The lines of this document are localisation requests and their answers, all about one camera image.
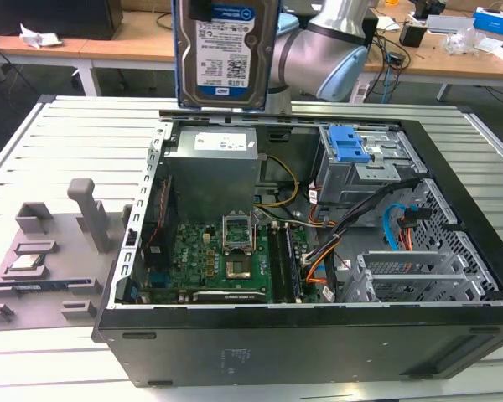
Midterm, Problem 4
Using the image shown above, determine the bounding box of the small black box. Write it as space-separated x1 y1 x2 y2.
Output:
398 23 429 49

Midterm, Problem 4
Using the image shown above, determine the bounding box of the black RAM slot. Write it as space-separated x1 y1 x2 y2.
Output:
281 223 303 303
268 223 287 304

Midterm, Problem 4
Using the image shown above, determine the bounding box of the hard disk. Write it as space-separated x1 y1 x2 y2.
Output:
170 0 283 114

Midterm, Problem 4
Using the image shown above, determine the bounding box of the crumpled white paper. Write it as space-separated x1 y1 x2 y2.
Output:
19 23 63 48

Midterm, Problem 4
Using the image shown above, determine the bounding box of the clear plastic bag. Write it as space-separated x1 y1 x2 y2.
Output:
445 27 486 56

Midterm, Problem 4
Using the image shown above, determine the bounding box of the black desktop tower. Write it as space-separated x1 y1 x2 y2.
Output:
362 7 381 47

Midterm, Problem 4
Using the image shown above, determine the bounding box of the CPU socket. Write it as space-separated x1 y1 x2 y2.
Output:
224 255 253 281

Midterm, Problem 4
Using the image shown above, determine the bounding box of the black open PC case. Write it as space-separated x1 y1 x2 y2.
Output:
91 109 503 389

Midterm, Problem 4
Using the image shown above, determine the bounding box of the wooden desk white frame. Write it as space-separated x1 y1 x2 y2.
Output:
0 10 177 96

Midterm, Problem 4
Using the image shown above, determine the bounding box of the blue plastic bay latch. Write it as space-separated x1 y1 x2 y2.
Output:
328 125 371 165

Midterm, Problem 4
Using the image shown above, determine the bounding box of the yellow black wire bundle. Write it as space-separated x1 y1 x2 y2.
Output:
252 154 300 209

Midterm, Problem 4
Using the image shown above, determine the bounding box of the metal drive cage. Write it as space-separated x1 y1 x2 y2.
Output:
316 124 428 207

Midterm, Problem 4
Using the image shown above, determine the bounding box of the grey parts rack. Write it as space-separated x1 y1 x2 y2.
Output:
0 178 134 332

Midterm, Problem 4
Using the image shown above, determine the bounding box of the black case fan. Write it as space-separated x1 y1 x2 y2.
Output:
143 175 178 270

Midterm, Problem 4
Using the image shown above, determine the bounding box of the RAM stick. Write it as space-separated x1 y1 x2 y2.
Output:
13 283 67 291

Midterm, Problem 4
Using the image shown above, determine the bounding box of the wooden desk with clutter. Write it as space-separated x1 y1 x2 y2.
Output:
360 3 503 102

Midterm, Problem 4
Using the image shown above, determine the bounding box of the blue wire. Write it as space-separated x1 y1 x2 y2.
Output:
382 203 408 253

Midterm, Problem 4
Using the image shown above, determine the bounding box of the metal disk bay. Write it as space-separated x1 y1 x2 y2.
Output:
342 250 467 303

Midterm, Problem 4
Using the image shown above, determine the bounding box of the silver CPU chip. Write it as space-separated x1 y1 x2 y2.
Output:
8 255 44 271

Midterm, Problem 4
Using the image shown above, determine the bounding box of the orange flat wire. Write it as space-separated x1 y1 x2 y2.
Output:
304 245 341 286

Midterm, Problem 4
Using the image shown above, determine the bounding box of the grey power supply unit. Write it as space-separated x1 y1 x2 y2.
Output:
161 126 264 215

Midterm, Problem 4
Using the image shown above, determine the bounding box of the green motherboard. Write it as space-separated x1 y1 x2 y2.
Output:
144 221 320 305

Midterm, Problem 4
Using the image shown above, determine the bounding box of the black sleeved wire bundle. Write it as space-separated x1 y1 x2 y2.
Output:
309 178 421 270

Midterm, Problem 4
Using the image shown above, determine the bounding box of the orange wire with black plug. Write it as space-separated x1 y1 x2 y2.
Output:
397 207 429 253

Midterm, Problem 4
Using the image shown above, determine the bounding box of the blue cardboard box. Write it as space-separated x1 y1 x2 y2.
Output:
473 6 503 34

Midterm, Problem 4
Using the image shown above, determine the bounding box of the flat grey box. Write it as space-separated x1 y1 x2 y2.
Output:
425 14 477 35

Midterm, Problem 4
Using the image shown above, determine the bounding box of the metal socket cover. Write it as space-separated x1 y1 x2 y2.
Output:
221 214 253 255

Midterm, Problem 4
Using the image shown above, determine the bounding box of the white open box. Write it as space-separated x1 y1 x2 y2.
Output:
477 36 503 64

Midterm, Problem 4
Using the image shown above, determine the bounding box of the black graphics card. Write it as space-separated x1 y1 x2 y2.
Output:
192 290 267 304

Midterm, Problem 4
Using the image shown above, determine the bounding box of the large black box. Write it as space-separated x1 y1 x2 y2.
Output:
0 0 124 42

